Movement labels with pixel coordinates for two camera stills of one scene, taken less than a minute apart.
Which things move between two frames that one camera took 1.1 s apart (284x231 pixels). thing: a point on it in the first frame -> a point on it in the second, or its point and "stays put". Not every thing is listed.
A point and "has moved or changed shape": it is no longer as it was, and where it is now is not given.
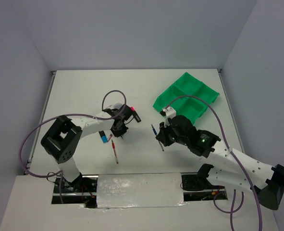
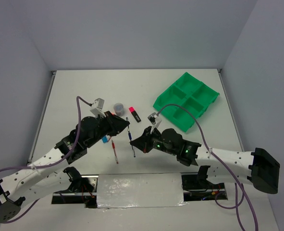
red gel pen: (114, 150) stays put
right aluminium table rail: (236, 125) stays put
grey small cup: (117, 105) stays put
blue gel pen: (156, 134) has moved or changed shape
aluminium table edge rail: (29, 162) stays put
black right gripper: (162, 136) -> (143, 143)
